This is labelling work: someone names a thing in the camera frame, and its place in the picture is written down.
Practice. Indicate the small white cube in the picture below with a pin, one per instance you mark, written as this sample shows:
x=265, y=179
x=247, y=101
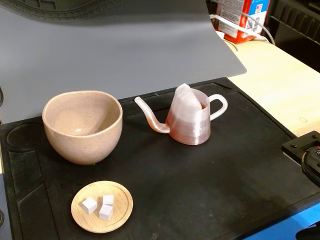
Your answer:
x=88, y=205
x=108, y=199
x=105, y=213

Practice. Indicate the red and white carton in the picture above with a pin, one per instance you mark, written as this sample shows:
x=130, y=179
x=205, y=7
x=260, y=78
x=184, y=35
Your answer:
x=230, y=11

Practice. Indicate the translucent pink printed kettle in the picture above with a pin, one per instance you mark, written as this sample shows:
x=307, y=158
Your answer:
x=187, y=120

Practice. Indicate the dark grey gridded mat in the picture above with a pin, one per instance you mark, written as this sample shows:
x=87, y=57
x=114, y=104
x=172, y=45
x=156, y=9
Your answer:
x=62, y=12

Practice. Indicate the blue tape strip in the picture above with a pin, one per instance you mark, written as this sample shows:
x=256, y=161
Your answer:
x=277, y=228

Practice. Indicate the plain grey sheet mat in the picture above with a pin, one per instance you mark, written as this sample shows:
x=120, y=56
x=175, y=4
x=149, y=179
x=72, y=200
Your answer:
x=100, y=55

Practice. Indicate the round wooden coaster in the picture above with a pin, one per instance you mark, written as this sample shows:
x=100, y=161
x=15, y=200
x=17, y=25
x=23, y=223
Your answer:
x=120, y=215

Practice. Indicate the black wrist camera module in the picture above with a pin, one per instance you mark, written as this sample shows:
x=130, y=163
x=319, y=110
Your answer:
x=300, y=142

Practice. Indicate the black plastic crate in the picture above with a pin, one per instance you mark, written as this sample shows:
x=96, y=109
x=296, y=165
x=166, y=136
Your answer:
x=295, y=30

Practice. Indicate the beige speckled ceramic cup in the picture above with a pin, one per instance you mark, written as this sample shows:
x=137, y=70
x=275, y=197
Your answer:
x=82, y=147

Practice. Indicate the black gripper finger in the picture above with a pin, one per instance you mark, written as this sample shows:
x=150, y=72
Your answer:
x=311, y=232

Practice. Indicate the black silicone work mat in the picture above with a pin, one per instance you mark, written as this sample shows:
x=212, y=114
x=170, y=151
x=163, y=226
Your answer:
x=175, y=175

